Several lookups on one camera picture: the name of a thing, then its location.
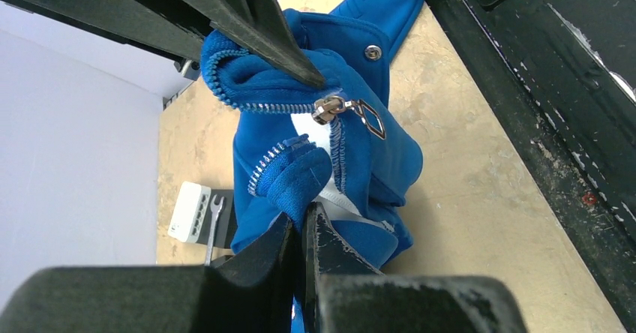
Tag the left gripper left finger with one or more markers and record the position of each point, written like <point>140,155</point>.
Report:
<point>250,292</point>

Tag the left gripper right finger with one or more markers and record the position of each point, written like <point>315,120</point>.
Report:
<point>345,293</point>

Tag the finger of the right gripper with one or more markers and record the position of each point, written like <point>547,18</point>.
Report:
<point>167,28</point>
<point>260,27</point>

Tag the blue zip jacket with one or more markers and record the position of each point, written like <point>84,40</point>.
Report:
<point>338,145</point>

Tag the black flat block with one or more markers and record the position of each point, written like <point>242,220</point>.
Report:
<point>226,222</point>

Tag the silver wrench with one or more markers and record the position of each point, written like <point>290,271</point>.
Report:
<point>216,207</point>

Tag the white small box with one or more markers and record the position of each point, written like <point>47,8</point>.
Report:
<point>189,212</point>

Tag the right side aluminium rail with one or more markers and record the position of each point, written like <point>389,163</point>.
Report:
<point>189,72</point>

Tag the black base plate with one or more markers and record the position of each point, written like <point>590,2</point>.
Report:
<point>560,77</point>

